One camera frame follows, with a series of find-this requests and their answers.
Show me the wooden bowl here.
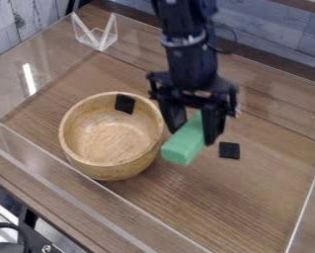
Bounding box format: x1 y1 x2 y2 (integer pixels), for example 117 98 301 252
57 91 162 181

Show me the clear acrylic enclosure wall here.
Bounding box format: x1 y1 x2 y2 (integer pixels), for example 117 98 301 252
0 8 315 253

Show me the green rectangular stick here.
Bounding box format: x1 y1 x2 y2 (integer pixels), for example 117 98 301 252
160 112 204 166

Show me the black metal table frame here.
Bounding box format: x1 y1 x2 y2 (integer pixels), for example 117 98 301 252
0 209 64 253

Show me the clear acrylic corner bracket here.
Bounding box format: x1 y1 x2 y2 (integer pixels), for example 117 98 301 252
70 12 117 51

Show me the black square pad in bowl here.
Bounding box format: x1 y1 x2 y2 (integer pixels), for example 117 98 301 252
114 94 136 115

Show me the black square pad on table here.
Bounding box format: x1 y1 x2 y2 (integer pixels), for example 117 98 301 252
219 142 240 159

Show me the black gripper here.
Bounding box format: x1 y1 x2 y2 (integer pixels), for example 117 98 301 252
146 40 237 145

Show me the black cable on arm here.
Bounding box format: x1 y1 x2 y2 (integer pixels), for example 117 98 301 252
207 23 239 55

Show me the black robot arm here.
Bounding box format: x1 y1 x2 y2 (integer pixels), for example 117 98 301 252
146 0 239 145

